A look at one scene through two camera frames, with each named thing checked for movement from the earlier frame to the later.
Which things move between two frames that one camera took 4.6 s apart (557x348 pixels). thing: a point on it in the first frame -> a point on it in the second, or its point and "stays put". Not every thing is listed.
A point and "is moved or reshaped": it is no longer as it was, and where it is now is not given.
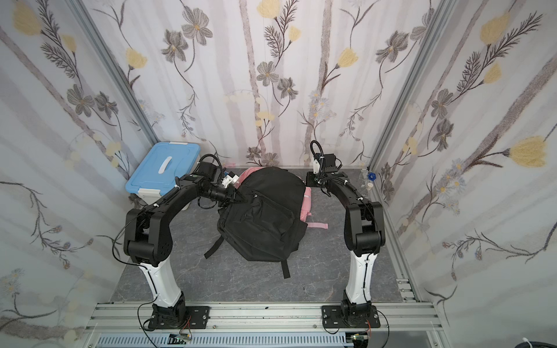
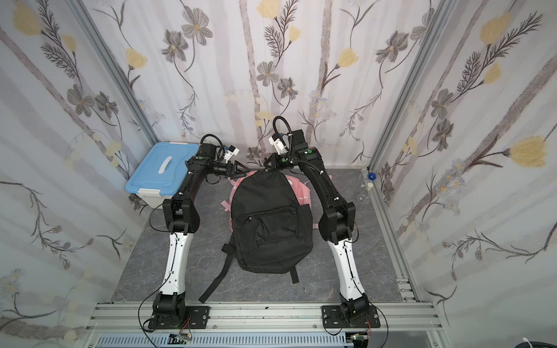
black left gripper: (230, 195) -> (232, 167)
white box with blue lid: (158, 171) stays put
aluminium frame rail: (408, 316) stays put
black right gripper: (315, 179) -> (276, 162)
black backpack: (266, 224) is moved or reshaped
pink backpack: (307, 203) is moved or reshaped
